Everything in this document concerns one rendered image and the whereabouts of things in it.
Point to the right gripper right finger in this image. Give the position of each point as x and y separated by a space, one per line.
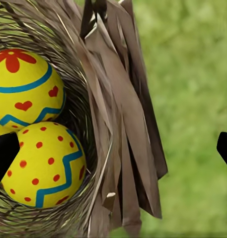
222 145

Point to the wicker basket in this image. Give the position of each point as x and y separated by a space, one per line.
98 54

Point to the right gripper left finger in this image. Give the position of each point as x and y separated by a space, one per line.
9 147

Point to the easter egg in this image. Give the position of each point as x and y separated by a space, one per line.
49 168
4 130
31 90

